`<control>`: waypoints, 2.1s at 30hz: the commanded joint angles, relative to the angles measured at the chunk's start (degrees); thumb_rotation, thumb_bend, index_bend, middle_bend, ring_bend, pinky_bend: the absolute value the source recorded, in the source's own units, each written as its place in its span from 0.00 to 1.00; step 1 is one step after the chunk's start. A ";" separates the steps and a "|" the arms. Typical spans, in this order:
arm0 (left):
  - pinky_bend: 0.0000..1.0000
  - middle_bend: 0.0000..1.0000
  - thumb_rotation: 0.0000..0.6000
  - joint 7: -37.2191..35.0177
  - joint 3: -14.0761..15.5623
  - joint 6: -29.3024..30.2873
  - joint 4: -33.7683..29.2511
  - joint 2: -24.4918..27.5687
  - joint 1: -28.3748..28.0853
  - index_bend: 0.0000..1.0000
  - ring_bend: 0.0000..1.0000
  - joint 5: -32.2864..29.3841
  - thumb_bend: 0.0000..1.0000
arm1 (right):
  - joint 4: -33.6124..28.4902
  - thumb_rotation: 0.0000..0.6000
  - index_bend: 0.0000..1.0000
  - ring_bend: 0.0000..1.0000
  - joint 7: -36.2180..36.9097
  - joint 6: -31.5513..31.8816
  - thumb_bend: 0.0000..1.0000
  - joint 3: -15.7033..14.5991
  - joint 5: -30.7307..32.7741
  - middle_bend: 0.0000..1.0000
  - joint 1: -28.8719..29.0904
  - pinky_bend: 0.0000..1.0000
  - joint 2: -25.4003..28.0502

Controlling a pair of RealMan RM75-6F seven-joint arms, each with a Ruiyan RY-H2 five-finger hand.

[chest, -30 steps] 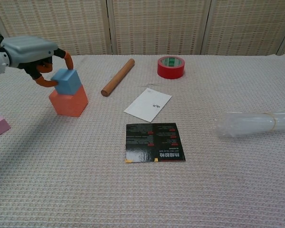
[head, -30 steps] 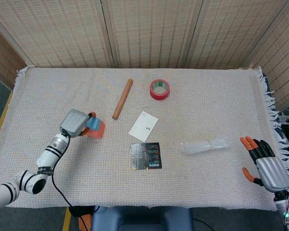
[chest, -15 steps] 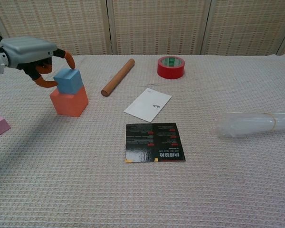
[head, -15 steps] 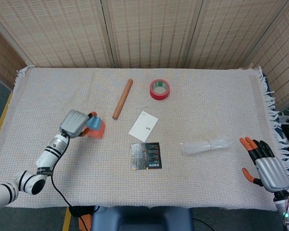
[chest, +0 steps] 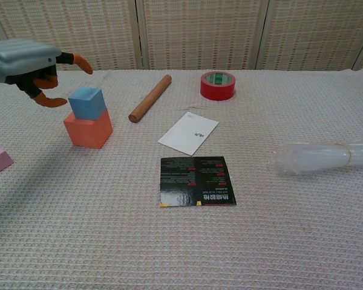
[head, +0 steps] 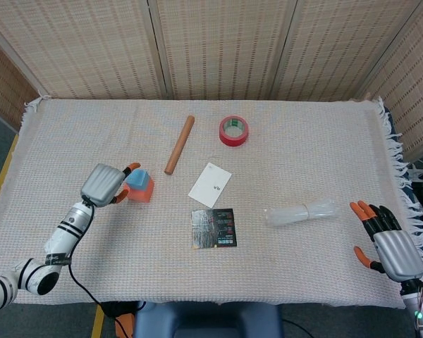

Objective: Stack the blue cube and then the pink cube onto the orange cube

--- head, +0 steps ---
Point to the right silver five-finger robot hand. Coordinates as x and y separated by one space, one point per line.
400 255

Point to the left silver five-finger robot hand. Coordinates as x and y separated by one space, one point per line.
100 184

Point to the blue foam cube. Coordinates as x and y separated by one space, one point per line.
138 179

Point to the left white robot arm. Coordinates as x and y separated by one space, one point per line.
61 239

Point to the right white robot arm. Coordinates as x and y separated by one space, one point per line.
417 310

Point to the large orange foam cube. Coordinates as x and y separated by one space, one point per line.
141 195

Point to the white plastic device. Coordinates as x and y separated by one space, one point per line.
421 173

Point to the brown wooden dowel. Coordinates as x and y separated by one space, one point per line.
179 145

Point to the yellow floor tape strip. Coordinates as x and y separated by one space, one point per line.
98 322
3 176

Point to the white paper card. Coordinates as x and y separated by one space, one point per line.
209 184

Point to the clear plastic bag bundle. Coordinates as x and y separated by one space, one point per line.
289 214

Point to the black printed card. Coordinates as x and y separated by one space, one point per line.
213 229

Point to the beige woven fringed tablecloth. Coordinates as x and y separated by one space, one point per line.
268 267

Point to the red tape roll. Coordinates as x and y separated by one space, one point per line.
232 139

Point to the orange box under table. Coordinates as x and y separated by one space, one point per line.
124 325

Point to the dark blue robot torso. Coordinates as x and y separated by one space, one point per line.
208 322

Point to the bamboo folding screen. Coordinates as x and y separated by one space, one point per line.
215 45

